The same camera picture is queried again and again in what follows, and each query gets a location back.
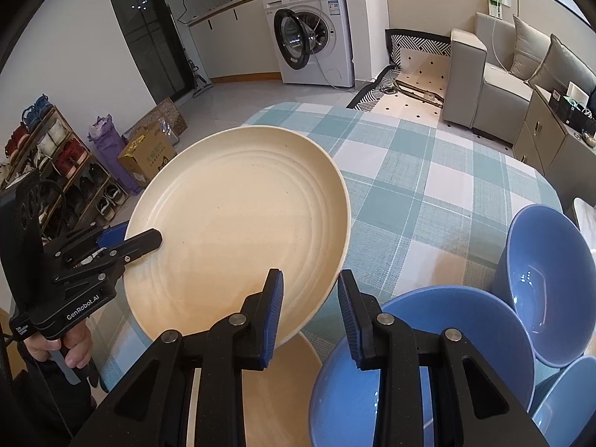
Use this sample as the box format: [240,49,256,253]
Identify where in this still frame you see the light blue bowl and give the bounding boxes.
[530,356,595,446]

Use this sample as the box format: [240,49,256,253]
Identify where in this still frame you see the cream plate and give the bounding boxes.
[123,125,351,343]
[242,333,321,447]

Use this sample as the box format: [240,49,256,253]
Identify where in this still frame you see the large blue bowl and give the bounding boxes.
[309,286,535,447]

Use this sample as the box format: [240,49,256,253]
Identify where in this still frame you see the cream plate back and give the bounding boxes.
[123,125,351,343]

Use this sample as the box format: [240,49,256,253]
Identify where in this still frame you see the blue bowl back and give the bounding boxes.
[490,204,595,368]

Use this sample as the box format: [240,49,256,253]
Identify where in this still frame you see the kitchen counter cabinets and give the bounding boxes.
[190,0,282,83]

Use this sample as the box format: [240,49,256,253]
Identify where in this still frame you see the person's left hand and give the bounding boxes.
[24,321,93,369]

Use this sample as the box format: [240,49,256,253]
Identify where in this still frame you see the wooden shoe rack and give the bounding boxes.
[1,95,129,241]

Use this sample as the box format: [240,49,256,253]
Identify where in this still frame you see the purple bag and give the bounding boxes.
[88,114,142,195]

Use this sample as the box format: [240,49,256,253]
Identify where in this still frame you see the cardboard box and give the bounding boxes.
[118,123,177,188]

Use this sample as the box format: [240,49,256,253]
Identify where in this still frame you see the brown patterned box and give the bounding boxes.
[122,98,188,142]

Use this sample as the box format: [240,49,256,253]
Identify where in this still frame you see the green checkered tablecloth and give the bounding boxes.
[91,103,561,446]

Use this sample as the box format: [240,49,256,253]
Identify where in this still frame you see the white marble side table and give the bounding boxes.
[572,198,596,254]

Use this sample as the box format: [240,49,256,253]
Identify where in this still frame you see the beige bedside cabinet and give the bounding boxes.
[513,87,596,210]

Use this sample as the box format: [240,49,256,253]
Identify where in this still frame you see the white washing machine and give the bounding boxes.
[263,0,355,89]

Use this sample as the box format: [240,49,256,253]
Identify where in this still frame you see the black organizer box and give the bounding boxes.
[549,82,595,137]

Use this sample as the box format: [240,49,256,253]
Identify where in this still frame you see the beige sofa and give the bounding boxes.
[443,12,532,144]

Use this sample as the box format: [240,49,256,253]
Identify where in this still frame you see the black patterned folded mat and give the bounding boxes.
[348,29,451,128]

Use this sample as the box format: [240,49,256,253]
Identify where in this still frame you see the grey cushion right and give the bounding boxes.
[526,34,595,95]

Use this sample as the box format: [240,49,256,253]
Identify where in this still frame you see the grey cushion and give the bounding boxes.
[526,34,595,95]
[510,16,551,81]

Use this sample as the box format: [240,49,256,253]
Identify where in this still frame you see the grey cushion left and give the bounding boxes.
[510,16,551,81]

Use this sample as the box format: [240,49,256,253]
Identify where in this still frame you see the small plant wall socket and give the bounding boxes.
[487,0,511,19]

